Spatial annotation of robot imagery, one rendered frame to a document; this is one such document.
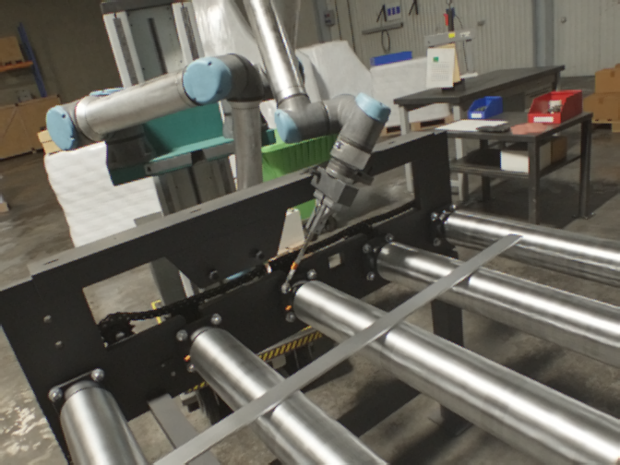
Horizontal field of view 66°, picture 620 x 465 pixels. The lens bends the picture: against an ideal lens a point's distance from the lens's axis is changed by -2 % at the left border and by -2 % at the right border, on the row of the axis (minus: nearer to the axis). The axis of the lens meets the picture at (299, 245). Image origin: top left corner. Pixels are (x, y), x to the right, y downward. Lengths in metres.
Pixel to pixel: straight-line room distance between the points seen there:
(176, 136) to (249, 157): 0.60
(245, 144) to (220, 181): 0.67
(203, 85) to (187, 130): 0.73
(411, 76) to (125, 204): 4.92
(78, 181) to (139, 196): 0.52
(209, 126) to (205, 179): 0.25
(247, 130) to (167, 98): 0.25
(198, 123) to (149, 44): 0.35
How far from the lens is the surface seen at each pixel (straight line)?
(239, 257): 1.23
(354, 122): 1.18
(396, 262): 1.36
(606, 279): 1.37
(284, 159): 3.70
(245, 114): 1.50
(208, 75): 1.35
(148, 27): 2.15
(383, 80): 7.88
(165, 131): 2.06
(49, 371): 1.18
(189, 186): 2.19
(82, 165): 4.53
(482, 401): 0.89
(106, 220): 4.64
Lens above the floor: 1.47
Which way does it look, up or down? 22 degrees down
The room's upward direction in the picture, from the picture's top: 11 degrees counter-clockwise
